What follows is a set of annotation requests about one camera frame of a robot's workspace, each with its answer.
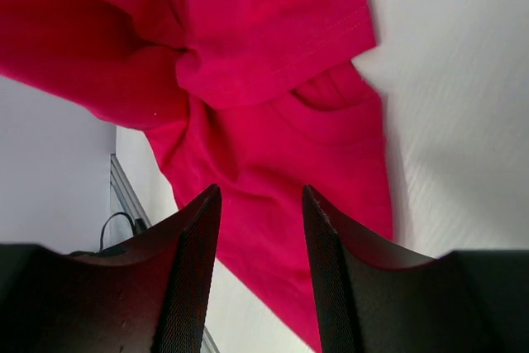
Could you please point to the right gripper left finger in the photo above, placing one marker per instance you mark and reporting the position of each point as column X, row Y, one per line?
column 146, row 294

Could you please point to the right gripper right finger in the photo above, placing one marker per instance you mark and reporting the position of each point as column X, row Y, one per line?
column 373, row 295

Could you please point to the magenta t shirt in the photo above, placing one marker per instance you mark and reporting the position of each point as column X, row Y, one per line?
column 257, row 96

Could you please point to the aluminium front rail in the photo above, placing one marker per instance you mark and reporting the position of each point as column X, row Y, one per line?
column 124, row 198

